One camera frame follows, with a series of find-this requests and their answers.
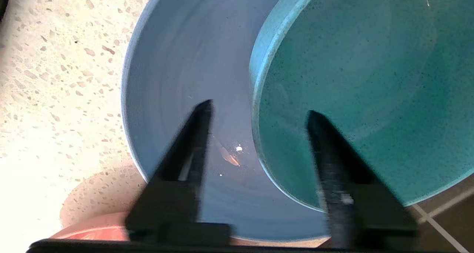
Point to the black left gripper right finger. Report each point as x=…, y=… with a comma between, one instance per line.
x=355, y=205

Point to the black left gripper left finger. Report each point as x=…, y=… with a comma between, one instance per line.
x=177, y=201

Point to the teal bowl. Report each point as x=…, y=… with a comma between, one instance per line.
x=363, y=97

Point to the pink plate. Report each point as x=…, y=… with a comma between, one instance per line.
x=92, y=229

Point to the blue plate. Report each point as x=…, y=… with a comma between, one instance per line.
x=192, y=60

